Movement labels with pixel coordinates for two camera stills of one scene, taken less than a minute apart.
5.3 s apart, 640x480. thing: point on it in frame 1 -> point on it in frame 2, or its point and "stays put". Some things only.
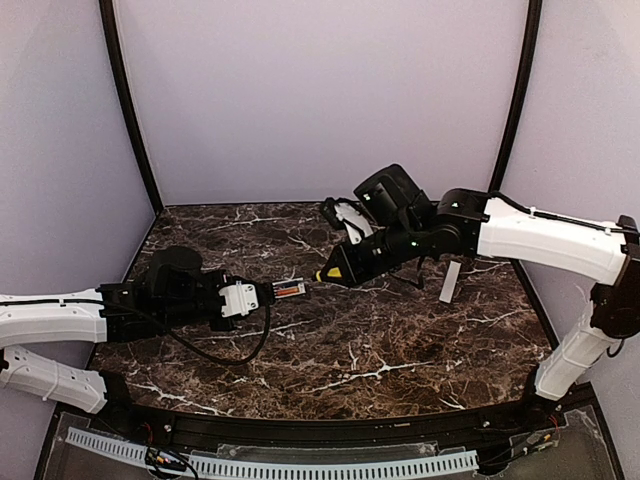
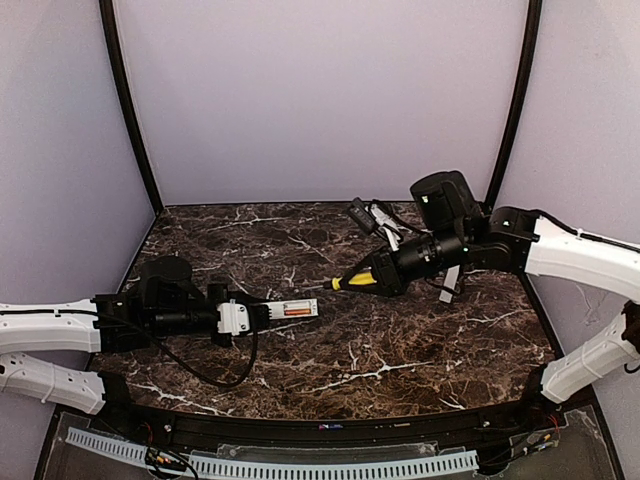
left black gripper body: (265, 293) -> (218, 298)
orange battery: (287, 291) -> (306, 311)
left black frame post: (128, 100) stays put
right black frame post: (534, 10) stays put
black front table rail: (290, 432) stays put
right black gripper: (363, 258) -> (392, 272)
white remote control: (288, 288) -> (293, 309)
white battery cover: (449, 281) stays put
